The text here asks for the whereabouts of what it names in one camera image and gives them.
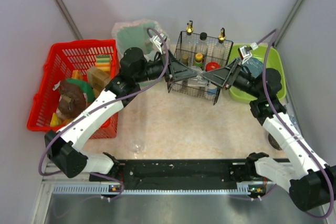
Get teal ceramic plate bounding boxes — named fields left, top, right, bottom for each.
left=241, top=57, right=264, bottom=78

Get black cap clear bottle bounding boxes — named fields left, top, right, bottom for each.
left=195, top=32, right=208, bottom=56

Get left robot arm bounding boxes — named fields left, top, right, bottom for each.
left=45, top=47, right=197, bottom=178

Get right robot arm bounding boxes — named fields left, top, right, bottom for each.
left=202, top=60, right=335, bottom=211

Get small gold cap bottle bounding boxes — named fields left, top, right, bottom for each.
left=181, top=54, right=189, bottom=66

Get red lid sauce jar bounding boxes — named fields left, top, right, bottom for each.
left=205, top=62, right=221, bottom=72

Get yellow cap sauce bottle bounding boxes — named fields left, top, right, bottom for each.
left=193, top=53, right=203, bottom=68

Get striped sponge pack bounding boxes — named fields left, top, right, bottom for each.
left=95, top=54, right=111, bottom=72

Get green bin with plastic bag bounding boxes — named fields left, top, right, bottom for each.
left=111, top=18, right=171, bottom=88

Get gold pourer glass bottle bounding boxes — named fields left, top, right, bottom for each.
left=182, top=20, right=195, bottom=52

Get green plastic tub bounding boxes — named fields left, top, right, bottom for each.
left=228, top=44, right=287, bottom=103

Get cardboard box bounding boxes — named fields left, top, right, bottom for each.
left=86, top=66, right=111, bottom=91

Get dark jar at right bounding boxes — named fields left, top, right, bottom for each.
left=268, top=134, right=282, bottom=151

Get brown crumpled bag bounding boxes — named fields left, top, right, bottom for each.
left=58, top=80, right=87, bottom=119

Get red plastic basket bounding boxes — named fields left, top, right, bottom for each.
left=27, top=39, right=119, bottom=132

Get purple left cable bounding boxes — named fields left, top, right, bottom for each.
left=38, top=26, right=170, bottom=201

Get black wire rack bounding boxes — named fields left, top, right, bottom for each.
left=167, top=28, right=233, bottom=104

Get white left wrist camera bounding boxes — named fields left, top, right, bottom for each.
left=150, top=33, right=167, bottom=54

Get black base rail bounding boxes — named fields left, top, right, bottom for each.
left=89, top=158, right=279, bottom=190

